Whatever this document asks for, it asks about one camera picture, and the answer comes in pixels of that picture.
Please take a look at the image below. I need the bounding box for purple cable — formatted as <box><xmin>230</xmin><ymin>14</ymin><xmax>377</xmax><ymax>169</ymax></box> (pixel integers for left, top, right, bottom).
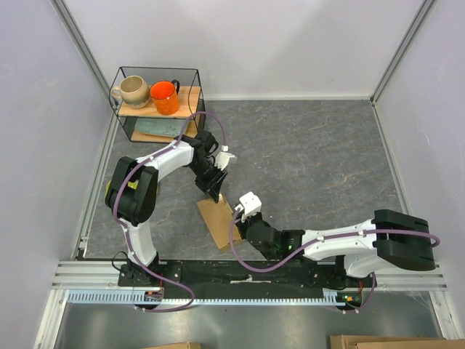
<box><xmin>113</xmin><ymin>111</ymin><xmax>230</xmax><ymax>314</ymax></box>
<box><xmin>229</xmin><ymin>209</ymin><xmax>441</xmax><ymax>313</ymax></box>

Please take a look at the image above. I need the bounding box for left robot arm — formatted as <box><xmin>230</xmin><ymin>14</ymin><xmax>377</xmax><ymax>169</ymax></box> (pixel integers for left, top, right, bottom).
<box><xmin>105</xmin><ymin>131</ymin><xmax>235</xmax><ymax>286</ymax></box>

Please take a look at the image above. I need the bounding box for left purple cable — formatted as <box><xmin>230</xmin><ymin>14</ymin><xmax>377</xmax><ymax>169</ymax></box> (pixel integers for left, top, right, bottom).
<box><xmin>113</xmin><ymin>111</ymin><xmax>230</xmax><ymax>314</ymax></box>

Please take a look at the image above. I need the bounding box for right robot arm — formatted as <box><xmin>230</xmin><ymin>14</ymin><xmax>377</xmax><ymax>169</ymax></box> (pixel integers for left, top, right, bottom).
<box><xmin>229</xmin><ymin>209</ymin><xmax>440</xmax><ymax>286</ymax></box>

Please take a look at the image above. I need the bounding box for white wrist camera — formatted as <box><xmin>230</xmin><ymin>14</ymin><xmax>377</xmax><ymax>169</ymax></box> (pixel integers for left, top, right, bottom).
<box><xmin>214</xmin><ymin>145</ymin><xmax>237</xmax><ymax>170</ymax></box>
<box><xmin>234</xmin><ymin>191</ymin><xmax>262</xmax><ymax>222</ymax></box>

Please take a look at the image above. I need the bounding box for yellow-green dotted plate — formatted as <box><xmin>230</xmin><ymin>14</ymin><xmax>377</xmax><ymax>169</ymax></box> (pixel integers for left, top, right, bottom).
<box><xmin>104</xmin><ymin>180</ymin><xmax>161</xmax><ymax>201</ymax></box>

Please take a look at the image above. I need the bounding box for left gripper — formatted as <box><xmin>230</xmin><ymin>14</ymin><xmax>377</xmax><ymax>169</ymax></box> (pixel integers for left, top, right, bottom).
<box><xmin>187</xmin><ymin>159</ymin><xmax>227</xmax><ymax>203</ymax></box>

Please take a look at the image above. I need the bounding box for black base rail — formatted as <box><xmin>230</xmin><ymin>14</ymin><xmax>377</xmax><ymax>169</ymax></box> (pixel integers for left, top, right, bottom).
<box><xmin>112</xmin><ymin>257</ymin><xmax>377</xmax><ymax>301</ymax></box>

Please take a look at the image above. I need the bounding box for cardboard piece bottom centre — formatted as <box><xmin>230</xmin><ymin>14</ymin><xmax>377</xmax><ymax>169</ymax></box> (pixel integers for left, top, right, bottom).
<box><xmin>144</xmin><ymin>342</ymin><xmax>202</xmax><ymax>349</ymax></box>

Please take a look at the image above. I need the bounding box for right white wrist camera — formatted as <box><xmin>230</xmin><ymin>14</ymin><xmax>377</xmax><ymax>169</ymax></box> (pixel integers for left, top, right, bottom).
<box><xmin>234</xmin><ymin>191</ymin><xmax>262</xmax><ymax>222</ymax></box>

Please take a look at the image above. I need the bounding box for brown cardboard express box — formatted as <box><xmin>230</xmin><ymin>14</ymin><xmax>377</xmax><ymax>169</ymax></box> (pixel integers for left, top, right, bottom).
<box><xmin>197</xmin><ymin>193</ymin><xmax>233</xmax><ymax>252</ymax></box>

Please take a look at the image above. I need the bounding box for beige ceramic mug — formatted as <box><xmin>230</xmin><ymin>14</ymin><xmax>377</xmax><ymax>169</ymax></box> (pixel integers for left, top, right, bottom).
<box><xmin>110</xmin><ymin>76</ymin><xmax>150</xmax><ymax>109</ymax></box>

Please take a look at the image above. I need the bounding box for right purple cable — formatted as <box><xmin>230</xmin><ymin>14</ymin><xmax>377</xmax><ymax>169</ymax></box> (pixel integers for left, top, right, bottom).
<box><xmin>229</xmin><ymin>209</ymin><xmax>441</xmax><ymax>313</ymax></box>

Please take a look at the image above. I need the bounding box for orange mug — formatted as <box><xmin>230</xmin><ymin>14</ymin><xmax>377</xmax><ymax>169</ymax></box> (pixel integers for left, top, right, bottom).
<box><xmin>150</xmin><ymin>79</ymin><xmax>180</xmax><ymax>116</ymax></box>

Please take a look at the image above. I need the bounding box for light green tray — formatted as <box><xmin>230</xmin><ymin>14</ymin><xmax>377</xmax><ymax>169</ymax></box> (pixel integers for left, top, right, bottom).
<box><xmin>134</xmin><ymin>118</ymin><xmax>184</xmax><ymax>137</ymax></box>

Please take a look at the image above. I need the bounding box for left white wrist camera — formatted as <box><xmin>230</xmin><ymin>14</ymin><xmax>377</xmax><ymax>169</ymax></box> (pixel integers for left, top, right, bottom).
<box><xmin>214</xmin><ymin>145</ymin><xmax>237</xmax><ymax>170</ymax></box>

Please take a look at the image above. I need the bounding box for black wire wooden shelf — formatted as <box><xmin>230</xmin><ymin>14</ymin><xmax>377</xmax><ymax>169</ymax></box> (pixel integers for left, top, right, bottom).
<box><xmin>108</xmin><ymin>66</ymin><xmax>206</xmax><ymax>143</ymax></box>

